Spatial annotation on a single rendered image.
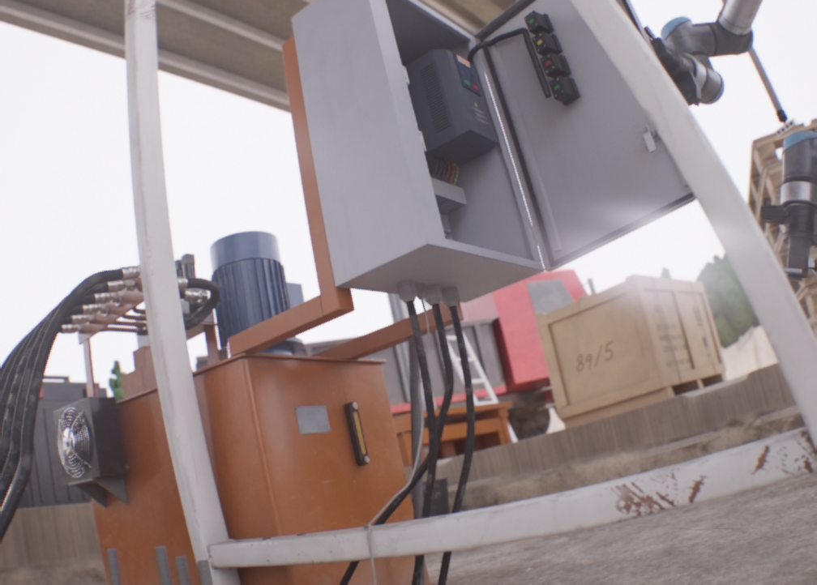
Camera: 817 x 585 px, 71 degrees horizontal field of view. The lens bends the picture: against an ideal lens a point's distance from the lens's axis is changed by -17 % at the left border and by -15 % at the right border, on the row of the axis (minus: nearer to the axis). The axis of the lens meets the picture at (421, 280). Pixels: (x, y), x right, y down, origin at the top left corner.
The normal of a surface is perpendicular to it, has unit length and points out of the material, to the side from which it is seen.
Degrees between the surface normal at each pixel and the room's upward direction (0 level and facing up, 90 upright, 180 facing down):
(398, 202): 90
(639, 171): 90
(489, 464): 90
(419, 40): 180
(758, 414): 90
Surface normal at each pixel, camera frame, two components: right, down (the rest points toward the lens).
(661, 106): -0.58, -0.04
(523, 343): 0.32, -0.33
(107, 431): 0.82, -0.32
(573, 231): -0.76, -0.02
